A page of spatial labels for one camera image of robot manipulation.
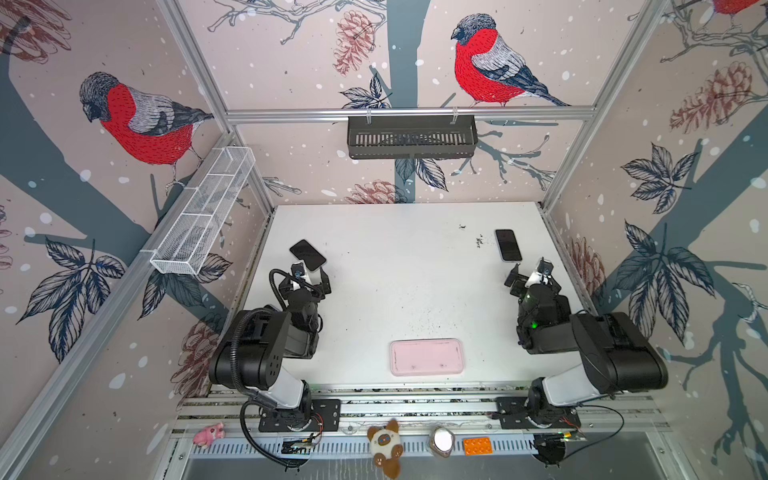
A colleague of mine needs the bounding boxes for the pink pig toy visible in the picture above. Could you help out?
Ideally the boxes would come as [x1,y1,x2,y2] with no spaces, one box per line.
[193,423,225,449]

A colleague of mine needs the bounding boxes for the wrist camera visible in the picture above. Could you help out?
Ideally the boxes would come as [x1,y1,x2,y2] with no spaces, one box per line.
[292,262,312,284]
[526,269,551,287]

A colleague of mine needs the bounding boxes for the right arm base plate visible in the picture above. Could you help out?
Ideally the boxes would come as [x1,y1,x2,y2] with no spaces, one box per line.
[495,396,581,430]

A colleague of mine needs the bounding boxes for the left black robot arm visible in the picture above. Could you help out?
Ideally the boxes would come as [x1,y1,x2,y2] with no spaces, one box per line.
[208,261,332,432]

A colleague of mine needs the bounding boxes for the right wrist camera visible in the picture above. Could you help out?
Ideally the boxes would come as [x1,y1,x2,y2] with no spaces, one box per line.
[526,269,551,287]

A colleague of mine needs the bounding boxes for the pink phone case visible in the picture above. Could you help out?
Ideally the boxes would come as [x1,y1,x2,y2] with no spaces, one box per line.
[389,338,464,377]

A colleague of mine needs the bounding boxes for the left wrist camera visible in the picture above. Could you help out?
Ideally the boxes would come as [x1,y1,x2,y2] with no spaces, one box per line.
[292,262,312,284]

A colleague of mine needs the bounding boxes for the brown white plush toy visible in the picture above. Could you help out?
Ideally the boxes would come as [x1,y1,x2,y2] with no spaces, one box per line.
[367,419,404,479]

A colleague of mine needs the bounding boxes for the orange block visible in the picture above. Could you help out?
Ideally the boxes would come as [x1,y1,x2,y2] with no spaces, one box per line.
[462,437,494,456]

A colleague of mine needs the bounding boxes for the black phone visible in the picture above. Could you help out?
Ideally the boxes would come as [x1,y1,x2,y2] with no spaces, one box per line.
[495,229,522,262]
[289,239,327,271]

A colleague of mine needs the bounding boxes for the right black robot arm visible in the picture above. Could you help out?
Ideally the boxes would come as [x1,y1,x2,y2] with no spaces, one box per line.
[496,258,668,429]

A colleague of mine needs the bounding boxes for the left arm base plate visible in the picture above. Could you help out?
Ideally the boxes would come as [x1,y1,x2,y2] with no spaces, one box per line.
[258,399,341,433]

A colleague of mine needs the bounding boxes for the black wire wall basket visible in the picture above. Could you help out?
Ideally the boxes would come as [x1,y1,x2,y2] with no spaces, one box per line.
[347,115,478,160]

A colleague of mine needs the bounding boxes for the white wire wall basket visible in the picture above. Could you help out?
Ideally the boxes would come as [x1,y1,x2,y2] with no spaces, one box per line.
[150,146,255,276]

